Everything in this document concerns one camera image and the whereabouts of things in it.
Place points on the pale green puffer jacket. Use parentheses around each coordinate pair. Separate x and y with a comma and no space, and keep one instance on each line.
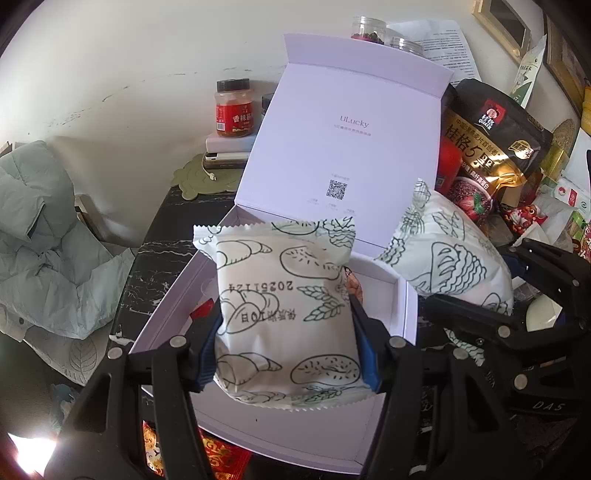
(46,240)

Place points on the green snack packet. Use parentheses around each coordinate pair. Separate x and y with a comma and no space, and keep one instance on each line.
(581,226)

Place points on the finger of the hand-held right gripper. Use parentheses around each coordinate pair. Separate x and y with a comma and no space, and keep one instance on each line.
(461,316)
(554,267)

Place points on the red box behind lid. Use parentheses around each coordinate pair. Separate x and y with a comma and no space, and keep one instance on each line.
(449,166)

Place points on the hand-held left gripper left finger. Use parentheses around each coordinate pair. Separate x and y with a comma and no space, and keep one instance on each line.
(210,357)

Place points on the green and white pouch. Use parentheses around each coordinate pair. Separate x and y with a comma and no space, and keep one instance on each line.
(531,74)

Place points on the white hinged-lid gift box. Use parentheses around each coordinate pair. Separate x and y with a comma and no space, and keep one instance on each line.
(341,152)

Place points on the leaf pattern seat cushion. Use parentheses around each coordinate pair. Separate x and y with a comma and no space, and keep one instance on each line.
(78,360)

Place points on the white flat box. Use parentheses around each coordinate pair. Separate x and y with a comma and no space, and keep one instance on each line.
(231,145)

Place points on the black and gold oatmeal bag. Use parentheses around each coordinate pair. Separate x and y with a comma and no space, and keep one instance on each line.
(489,147)

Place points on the printed paper sheet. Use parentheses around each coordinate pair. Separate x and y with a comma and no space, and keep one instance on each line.
(443,50)

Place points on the clear plastic jar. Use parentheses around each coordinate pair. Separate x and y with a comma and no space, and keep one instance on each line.
(405,46)

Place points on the white mug with pink print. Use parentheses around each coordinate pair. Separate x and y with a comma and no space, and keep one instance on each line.
(542,316)

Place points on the red-label spice jar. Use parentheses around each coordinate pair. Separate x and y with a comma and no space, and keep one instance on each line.
(233,115)

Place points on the light wood picture frame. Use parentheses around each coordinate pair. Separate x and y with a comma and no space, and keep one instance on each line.
(501,25)

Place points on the white carton with round logos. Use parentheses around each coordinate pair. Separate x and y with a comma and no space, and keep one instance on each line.
(570,194)

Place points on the white cardboard box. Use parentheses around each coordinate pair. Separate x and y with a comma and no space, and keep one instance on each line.
(581,157)

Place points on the green cloud-shaped coaster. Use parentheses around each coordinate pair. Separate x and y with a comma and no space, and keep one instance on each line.
(198,184)

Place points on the straw woven disc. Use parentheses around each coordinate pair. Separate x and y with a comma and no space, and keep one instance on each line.
(564,138)

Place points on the red lion print packet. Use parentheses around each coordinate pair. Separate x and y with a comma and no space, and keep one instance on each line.
(524,221)

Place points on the small dark-lid jar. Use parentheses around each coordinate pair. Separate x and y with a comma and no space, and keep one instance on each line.
(266,106)

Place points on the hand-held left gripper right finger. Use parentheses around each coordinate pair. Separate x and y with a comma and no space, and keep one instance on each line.
(369,362)

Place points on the dark framed picture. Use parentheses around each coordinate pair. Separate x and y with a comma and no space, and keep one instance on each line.
(565,60)

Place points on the clear jar of dried flowers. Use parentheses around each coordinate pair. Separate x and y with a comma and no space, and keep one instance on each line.
(367,30)

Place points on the chair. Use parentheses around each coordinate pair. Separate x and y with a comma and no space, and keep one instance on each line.
(90,217)

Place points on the white bread packet green print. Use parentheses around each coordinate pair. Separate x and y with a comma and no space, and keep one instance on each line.
(452,258)
(286,300)

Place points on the white power bank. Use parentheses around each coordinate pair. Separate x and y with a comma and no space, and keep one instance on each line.
(226,160)

